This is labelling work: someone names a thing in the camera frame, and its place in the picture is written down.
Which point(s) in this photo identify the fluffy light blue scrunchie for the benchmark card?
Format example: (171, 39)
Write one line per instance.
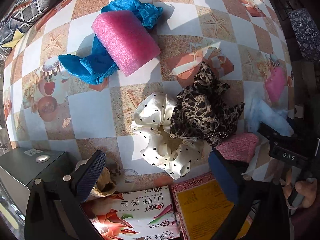
(260, 111)

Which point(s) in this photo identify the white polka dot scrunchie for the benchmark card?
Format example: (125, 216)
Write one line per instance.
(151, 115)

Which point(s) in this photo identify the patterned checkered tablecloth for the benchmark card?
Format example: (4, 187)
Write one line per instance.
(48, 109)

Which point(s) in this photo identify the printed snack package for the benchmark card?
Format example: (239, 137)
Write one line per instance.
(146, 214)

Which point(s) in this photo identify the checked dark blue cushion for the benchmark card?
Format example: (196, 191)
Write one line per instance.
(19, 18)

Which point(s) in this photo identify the pink knitted sleeve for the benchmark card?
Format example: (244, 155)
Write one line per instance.
(240, 147)

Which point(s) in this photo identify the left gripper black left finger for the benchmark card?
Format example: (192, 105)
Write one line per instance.
(54, 208)

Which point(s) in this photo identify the beige knitted item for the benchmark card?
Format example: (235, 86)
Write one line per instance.
(106, 183)

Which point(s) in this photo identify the leopard print scrunchie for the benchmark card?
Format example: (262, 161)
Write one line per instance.
(201, 111)

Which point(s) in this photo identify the person in floral clothing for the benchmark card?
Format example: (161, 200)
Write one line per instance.
(306, 32)

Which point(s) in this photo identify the pink foam sponge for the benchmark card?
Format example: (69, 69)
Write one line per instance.
(126, 40)
(275, 84)

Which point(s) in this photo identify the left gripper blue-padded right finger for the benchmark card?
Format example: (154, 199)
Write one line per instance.
(271, 220)

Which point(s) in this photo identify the blue crumpled cloth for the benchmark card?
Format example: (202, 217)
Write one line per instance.
(94, 68)

